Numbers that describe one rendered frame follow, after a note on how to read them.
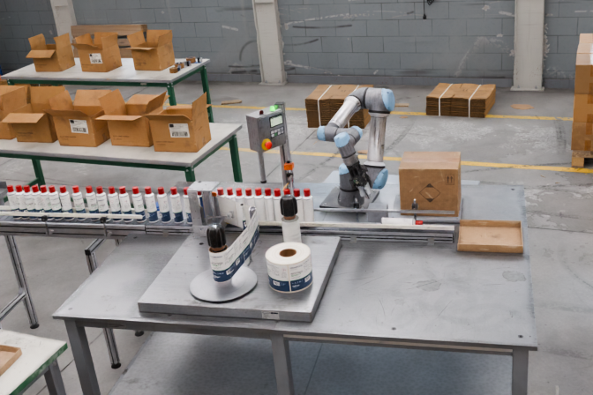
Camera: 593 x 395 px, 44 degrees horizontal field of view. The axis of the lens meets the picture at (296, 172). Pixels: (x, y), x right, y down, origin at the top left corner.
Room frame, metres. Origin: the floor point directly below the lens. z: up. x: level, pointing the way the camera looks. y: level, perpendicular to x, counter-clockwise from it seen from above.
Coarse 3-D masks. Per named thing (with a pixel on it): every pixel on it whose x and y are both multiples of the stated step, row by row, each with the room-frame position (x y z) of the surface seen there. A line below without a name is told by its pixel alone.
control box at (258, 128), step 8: (256, 112) 3.56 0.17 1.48; (264, 112) 3.54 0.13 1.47; (272, 112) 3.53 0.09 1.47; (280, 112) 3.55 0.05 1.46; (248, 120) 3.52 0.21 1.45; (256, 120) 3.47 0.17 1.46; (264, 120) 3.49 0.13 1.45; (248, 128) 3.53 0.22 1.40; (256, 128) 3.48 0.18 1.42; (264, 128) 3.48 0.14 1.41; (272, 128) 3.51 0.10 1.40; (248, 136) 3.54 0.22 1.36; (256, 136) 3.48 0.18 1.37; (264, 136) 3.48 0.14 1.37; (280, 136) 3.54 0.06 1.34; (256, 144) 3.49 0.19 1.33; (264, 144) 3.47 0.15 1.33; (272, 144) 3.51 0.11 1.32; (280, 144) 3.54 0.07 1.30
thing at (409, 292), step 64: (320, 192) 3.92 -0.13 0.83; (384, 192) 3.83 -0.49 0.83; (512, 192) 3.66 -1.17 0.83; (128, 256) 3.38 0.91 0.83; (384, 256) 3.11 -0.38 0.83; (448, 256) 3.04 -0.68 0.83; (512, 256) 2.98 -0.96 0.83; (128, 320) 2.78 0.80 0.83; (192, 320) 2.72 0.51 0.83; (256, 320) 2.67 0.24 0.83; (320, 320) 2.62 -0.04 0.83; (384, 320) 2.57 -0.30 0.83; (448, 320) 2.53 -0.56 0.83; (512, 320) 2.48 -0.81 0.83
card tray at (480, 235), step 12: (468, 228) 3.29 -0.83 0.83; (480, 228) 3.27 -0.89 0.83; (492, 228) 3.26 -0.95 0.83; (504, 228) 3.25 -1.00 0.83; (516, 228) 3.23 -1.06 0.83; (468, 240) 3.17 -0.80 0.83; (480, 240) 3.16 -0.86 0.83; (492, 240) 3.14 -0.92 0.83; (504, 240) 3.13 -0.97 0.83; (516, 240) 3.12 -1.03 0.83; (504, 252) 3.02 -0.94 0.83; (516, 252) 3.00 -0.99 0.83
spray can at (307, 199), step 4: (308, 188) 3.43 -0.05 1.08; (304, 192) 3.41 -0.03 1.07; (308, 192) 3.40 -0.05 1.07; (304, 196) 3.41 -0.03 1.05; (308, 196) 3.40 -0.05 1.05; (304, 200) 3.40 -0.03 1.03; (308, 200) 3.39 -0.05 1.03; (304, 204) 3.40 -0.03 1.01; (308, 204) 3.39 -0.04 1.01; (312, 204) 3.41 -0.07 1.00; (304, 208) 3.40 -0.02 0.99; (308, 208) 3.39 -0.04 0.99; (312, 208) 3.40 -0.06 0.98; (304, 212) 3.40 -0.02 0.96; (308, 212) 3.39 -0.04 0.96; (312, 212) 3.40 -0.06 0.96; (304, 216) 3.41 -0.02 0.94; (308, 216) 3.39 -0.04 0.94; (312, 216) 3.40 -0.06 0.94; (304, 220) 3.41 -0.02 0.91; (308, 220) 3.39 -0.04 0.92; (312, 220) 3.40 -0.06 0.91
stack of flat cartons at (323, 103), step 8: (320, 88) 7.84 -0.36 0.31; (328, 88) 7.80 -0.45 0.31; (336, 88) 7.77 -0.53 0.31; (344, 88) 7.74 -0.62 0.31; (352, 88) 7.71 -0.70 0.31; (312, 96) 7.57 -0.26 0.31; (320, 96) 7.53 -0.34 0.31; (328, 96) 7.51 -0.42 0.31; (336, 96) 7.47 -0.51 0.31; (344, 96) 7.44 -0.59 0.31; (312, 104) 7.45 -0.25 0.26; (320, 104) 7.42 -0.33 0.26; (328, 104) 7.39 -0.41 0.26; (336, 104) 7.36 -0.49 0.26; (312, 112) 7.46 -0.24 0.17; (320, 112) 7.43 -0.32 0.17; (328, 112) 7.41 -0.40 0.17; (336, 112) 7.37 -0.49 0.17; (360, 112) 7.28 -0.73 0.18; (312, 120) 7.46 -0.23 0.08; (320, 120) 7.43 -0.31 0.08; (328, 120) 7.40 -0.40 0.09; (352, 120) 7.32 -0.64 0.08; (360, 120) 7.29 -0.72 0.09; (368, 120) 7.41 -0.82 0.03; (360, 128) 7.28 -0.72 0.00
